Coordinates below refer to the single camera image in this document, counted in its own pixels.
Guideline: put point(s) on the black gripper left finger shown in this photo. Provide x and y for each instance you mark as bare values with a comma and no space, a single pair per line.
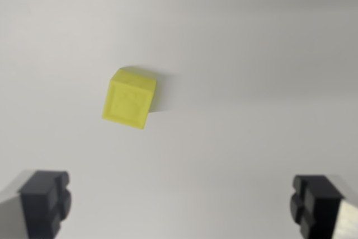
39,205

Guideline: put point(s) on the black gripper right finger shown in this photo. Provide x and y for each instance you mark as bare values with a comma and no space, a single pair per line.
321,208

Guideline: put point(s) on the yellow cube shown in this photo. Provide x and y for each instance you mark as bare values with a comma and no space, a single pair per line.
129,99

